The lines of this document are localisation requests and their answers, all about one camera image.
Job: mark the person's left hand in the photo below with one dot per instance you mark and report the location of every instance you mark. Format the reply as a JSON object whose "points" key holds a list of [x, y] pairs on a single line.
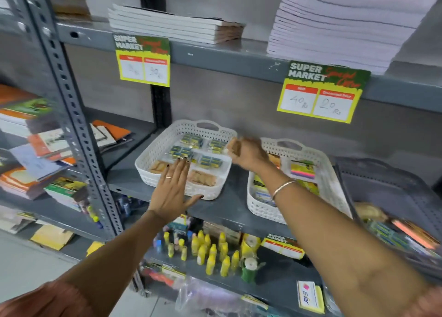
{"points": [[171, 195]]}

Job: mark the person's right hand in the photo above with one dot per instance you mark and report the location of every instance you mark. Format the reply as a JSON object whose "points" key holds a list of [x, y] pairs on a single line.
{"points": [[248, 154]]}

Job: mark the person's left thumb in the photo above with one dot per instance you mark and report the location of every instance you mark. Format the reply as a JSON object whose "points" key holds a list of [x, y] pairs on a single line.
{"points": [[195, 200]]}

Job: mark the person's right fingers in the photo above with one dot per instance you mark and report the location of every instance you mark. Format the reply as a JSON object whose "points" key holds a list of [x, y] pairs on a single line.
{"points": [[238, 147]]}

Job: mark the person's left middle finger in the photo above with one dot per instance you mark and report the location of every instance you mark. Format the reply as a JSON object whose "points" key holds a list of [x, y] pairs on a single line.
{"points": [[180, 173]]}

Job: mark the person's left little finger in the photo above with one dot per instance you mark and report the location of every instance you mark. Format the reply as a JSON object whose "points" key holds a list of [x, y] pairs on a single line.
{"points": [[163, 180]]}

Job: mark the person's right forearm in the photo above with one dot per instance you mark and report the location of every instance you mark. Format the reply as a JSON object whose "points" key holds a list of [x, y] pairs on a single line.
{"points": [[328, 244]]}

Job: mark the person's left forearm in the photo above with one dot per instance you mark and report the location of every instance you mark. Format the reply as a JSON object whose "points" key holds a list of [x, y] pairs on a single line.
{"points": [[127, 254]]}

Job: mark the brown flat packet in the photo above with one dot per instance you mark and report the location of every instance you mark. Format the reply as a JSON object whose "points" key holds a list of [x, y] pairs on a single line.
{"points": [[203, 178], [158, 167]]}

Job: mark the yellow blue small box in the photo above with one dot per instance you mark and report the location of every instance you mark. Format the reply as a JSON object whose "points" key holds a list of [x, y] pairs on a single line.
{"points": [[179, 151], [192, 141], [217, 146], [210, 162]]}

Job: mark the white plastic basket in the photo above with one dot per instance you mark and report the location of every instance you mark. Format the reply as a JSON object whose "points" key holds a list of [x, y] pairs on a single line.
{"points": [[324, 175], [152, 154]]}

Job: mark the orange small packet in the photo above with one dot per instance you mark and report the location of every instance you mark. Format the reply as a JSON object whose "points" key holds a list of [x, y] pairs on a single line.
{"points": [[275, 160]]}

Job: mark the yellow small packet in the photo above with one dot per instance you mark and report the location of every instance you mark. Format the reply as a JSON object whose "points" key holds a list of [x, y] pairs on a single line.
{"points": [[259, 183]]}

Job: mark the brown cardboard box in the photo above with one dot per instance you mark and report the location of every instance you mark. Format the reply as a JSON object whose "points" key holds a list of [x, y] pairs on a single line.
{"points": [[222, 232]]}

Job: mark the group of yellow glue bottles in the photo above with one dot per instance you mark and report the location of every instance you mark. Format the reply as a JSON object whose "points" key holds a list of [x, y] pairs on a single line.
{"points": [[207, 254]]}

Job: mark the blue white packet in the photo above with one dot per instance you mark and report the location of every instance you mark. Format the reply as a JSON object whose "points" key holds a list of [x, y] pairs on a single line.
{"points": [[265, 198]]}

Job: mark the colourful sticky notes pack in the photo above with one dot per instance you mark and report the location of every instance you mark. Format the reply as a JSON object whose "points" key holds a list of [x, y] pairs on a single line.
{"points": [[303, 170]]}

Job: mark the orange notebooks stack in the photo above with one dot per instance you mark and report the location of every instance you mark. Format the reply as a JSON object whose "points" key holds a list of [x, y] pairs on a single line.
{"points": [[112, 133]]}

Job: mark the yellow tape packet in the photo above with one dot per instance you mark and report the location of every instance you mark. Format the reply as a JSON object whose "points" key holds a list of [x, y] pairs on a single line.
{"points": [[250, 246]]}

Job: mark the green yellow packet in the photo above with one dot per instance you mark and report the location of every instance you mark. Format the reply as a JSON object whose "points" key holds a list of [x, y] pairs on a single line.
{"points": [[310, 188]]}

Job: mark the white tape roll green holder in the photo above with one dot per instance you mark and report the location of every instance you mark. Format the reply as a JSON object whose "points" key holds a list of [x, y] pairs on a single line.
{"points": [[250, 268]]}

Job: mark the grey metal shelving rack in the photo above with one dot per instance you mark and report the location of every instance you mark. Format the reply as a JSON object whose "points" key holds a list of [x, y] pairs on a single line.
{"points": [[45, 209], [241, 56]]}

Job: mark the yellow green price sign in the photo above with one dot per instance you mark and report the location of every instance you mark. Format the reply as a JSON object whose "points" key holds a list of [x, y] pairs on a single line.
{"points": [[321, 92], [143, 61]]}

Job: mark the small yellow price sign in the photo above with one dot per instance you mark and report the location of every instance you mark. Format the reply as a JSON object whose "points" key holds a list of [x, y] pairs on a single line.
{"points": [[283, 247]]}

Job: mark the clear plastic bag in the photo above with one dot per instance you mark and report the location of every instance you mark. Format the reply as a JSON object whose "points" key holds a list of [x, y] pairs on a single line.
{"points": [[207, 299]]}

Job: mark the yellow envelope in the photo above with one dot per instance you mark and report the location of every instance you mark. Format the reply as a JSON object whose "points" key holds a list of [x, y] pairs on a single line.
{"points": [[51, 237]]}

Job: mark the pile of colourful books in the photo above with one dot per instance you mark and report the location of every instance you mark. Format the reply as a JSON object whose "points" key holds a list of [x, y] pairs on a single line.
{"points": [[34, 147]]}

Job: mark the stack of white notebooks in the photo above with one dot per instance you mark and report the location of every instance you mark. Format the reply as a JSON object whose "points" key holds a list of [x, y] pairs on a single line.
{"points": [[172, 24]]}

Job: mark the white yellow box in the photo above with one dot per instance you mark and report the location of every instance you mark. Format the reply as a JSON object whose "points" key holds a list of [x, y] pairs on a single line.
{"points": [[310, 296]]}

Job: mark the grey plastic basket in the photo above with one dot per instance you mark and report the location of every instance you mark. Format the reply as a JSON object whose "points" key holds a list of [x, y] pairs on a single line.
{"points": [[390, 189]]}

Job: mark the stack of white paper pads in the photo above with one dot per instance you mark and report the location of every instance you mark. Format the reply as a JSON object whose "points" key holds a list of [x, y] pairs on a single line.
{"points": [[342, 26]]}

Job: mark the pile of assorted stationery packets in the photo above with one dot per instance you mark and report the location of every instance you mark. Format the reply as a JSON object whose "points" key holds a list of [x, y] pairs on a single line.
{"points": [[397, 230]]}

